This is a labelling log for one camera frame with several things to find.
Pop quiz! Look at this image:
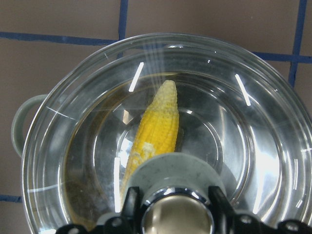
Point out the yellow corn cob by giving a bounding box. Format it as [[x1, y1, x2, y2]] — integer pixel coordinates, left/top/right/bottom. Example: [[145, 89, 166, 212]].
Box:
[[120, 80, 179, 204]]

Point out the white cooking pot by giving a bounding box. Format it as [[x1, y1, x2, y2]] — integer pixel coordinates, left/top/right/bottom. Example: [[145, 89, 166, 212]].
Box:
[[11, 39, 312, 234]]

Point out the glass pot lid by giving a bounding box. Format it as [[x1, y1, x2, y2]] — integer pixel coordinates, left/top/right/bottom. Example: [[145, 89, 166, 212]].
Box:
[[21, 33, 312, 234]]

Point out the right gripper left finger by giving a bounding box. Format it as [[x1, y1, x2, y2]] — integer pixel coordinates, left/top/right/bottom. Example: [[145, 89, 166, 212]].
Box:
[[56, 187, 140, 234]]

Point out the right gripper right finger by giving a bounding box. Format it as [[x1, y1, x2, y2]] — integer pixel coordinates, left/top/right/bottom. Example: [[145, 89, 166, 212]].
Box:
[[208, 186, 312, 234]]

